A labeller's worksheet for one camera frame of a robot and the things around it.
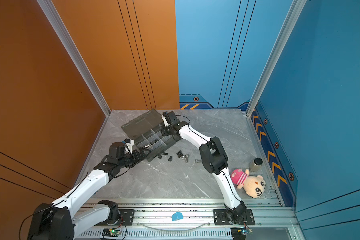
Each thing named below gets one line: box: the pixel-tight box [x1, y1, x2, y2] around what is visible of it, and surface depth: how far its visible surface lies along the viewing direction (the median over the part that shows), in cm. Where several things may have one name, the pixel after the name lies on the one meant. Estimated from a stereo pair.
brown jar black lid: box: [249, 157, 263, 172], surface depth 85 cm
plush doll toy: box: [230, 168, 267, 199], surface depth 78 cm
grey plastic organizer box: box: [120, 109, 182, 162], surface depth 111 cm
